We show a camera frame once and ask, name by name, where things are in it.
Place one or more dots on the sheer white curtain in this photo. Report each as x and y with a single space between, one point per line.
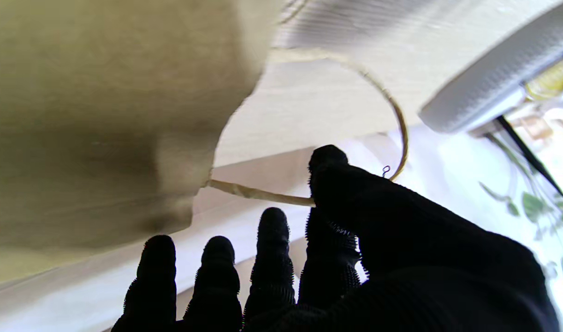
447 157

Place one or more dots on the yellow canvas sneaker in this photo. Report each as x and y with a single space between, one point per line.
493 83

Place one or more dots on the small green plant leaves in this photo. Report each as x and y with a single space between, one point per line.
532 205

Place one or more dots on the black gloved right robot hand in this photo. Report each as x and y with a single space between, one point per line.
424 258

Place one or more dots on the brown paper bag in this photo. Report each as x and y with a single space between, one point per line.
101 115

